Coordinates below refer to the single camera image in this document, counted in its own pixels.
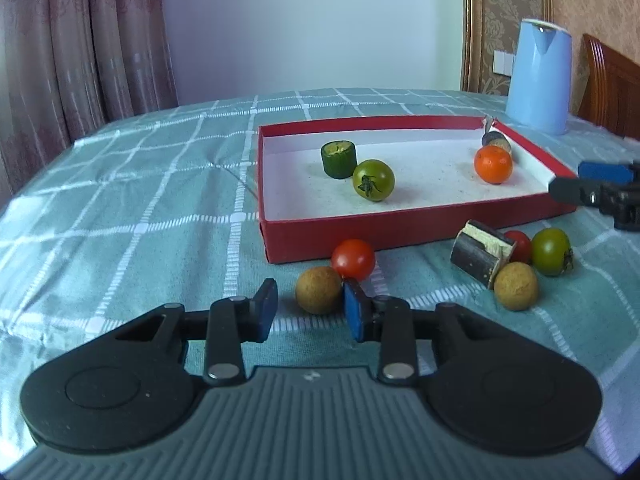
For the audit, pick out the green tomato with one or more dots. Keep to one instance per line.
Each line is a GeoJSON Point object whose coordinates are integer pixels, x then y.
{"type": "Point", "coordinates": [552, 253]}
{"type": "Point", "coordinates": [373, 180]}

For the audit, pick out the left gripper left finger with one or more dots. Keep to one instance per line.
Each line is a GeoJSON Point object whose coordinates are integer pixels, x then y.
{"type": "Point", "coordinates": [138, 382]}

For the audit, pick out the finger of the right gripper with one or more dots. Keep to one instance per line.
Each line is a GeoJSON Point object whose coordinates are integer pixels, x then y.
{"type": "Point", "coordinates": [607, 171]}
{"type": "Point", "coordinates": [575, 191]}

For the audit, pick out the brown longan fruit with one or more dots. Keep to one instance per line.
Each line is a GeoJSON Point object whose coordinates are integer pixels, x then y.
{"type": "Point", "coordinates": [516, 286]}
{"type": "Point", "coordinates": [318, 290]}

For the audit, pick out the green checked bed sheet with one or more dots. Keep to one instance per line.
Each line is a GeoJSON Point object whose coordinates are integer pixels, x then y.
{"type": "Point", "coordinates": [163, 208]}

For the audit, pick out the red cherry tomato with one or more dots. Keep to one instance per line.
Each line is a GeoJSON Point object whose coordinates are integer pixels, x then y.
{"type": "Point", "coordinates": [523, 246]}
{"type": "Point", "coordinates": [353, 259]}

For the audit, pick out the light blue electric kettle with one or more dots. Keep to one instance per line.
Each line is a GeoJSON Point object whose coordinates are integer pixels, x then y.
{"type": "Point", "coordinates": [539, 92]}

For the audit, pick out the red cardboard box tray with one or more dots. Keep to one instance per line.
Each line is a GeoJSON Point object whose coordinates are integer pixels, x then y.
{"type": "Point", "coordinates": [304, 214]}

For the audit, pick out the orange mandarin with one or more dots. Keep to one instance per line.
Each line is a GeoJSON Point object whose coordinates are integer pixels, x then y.
{"type": "Point", "coordinates": [493, 165]}

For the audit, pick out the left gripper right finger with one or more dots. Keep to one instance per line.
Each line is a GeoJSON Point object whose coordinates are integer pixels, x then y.
{"type": "Point", "coordinates": [489, 385]}

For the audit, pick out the large dark sugarcane piece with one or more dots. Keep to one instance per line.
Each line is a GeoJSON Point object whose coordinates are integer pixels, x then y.
{"type": "Point", "coordinates": [481, 252]}

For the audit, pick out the green cucumber piece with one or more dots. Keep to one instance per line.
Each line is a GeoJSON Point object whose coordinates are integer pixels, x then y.
{"type": "Point", "coordinates": [339, 159]}

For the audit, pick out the white wall switch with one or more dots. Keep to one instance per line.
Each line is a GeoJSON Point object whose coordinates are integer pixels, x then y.
{"type": "Point", "coordinates": [503, 62]}

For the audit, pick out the pink patterned curtain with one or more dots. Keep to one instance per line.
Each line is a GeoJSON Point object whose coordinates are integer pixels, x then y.
{"type": "Point", "coordinates": [69, 67]}

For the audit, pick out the gold wall frame moulding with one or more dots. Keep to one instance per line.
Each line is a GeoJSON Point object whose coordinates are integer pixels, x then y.
{"type": "Point", "coordinates": [491, 26]}

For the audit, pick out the wooden headboard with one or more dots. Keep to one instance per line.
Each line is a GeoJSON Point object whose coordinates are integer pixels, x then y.
{"type": "Point", "coordinates": [611, 99]}

